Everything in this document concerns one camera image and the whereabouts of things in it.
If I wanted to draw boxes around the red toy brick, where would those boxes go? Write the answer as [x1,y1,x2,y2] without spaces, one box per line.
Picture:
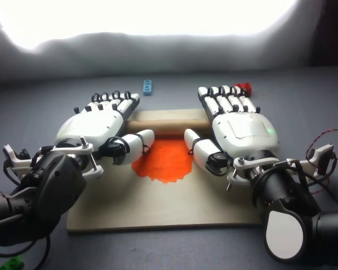
[233,81,255,97]

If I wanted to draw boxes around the light blue toy brick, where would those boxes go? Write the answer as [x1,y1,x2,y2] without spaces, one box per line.
[143,79,155,96]

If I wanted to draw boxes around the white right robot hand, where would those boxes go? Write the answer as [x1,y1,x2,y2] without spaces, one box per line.
[184,85,280,177]

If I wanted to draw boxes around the light wooden board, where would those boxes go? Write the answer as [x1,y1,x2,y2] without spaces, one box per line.
[66,108,263,235]

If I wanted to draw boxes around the green toy brick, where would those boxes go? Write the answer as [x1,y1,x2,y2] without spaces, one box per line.
[0,256,25,270]

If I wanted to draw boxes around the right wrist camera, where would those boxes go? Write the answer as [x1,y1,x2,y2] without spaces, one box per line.
[312,143,338,178]

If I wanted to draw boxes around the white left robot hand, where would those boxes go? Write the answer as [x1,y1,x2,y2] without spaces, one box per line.
[55,91,155,167]

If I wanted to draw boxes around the orange flattened dough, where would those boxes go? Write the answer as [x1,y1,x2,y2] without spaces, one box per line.
[131,134,194,185]

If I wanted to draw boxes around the red twisted cable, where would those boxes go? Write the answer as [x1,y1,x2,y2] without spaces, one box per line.
[305,128,338,174]

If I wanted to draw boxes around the wooden rolling pin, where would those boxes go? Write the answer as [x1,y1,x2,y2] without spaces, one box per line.
[126,118,215,133]

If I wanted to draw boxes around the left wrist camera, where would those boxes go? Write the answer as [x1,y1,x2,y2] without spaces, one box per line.
[2,143,32,181]

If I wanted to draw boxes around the grey table cloth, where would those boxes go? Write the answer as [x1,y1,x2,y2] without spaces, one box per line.
[0,66,338,270]

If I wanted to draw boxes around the white backdrop sheet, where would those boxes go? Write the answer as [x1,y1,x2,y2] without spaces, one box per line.
[0,0,338,85]

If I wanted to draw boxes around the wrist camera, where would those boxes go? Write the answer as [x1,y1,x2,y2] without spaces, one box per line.
[2,143,32,181]
[312,143,338,178]

